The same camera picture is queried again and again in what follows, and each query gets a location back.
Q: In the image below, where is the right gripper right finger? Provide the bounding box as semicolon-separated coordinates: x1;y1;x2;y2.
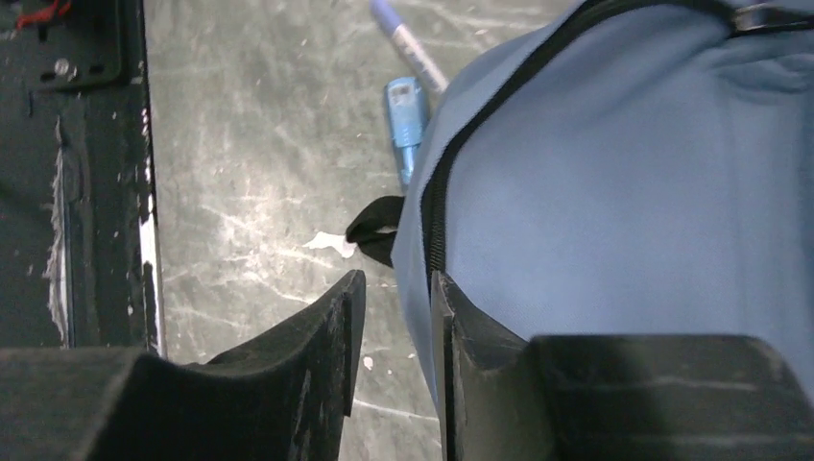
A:
431;273;813;460

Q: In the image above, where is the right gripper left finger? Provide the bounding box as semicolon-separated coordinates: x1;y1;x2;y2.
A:
1;270;366;460

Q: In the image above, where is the blue-grey backpack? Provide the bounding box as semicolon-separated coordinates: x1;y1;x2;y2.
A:
347;1;813;393

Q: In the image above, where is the blue pen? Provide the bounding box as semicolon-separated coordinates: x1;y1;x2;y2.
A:
369;0;448;96

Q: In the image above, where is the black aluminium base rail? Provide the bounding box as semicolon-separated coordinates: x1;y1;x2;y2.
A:
1;1;166;355

